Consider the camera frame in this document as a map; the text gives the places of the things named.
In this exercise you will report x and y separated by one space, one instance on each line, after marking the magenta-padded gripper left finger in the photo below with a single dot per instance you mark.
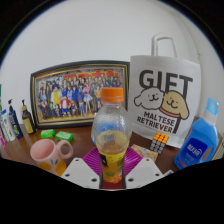
80 171

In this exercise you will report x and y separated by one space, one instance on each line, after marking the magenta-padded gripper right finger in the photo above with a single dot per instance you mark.
141 171

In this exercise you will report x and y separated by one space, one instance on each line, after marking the orange juice bottle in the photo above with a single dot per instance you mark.
111 140

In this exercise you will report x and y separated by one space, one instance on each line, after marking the small patterned card box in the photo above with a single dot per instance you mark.
145 151

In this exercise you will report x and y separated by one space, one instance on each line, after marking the flat round red coaster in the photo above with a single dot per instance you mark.
113 186

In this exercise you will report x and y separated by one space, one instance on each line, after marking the puzzle cube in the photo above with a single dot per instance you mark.
159 142

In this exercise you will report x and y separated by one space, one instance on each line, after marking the pink mug with yellow prints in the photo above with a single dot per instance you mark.
46 156

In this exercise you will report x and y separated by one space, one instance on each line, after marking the blue detergent bottle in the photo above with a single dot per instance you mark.
196 143

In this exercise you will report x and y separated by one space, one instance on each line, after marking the brown pump bottle yellow label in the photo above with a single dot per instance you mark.
28 123

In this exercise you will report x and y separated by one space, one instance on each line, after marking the framed group picture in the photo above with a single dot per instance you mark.
66 95

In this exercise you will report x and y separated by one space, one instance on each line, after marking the dark blue pump bottle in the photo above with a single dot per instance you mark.
15 123

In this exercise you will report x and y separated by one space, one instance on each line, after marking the white radiator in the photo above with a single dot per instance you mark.
220 146

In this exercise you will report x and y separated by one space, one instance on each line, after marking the white bottle with blue cap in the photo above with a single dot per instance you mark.
8 128

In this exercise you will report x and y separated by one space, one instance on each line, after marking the white printed gift bag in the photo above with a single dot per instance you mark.
160 80

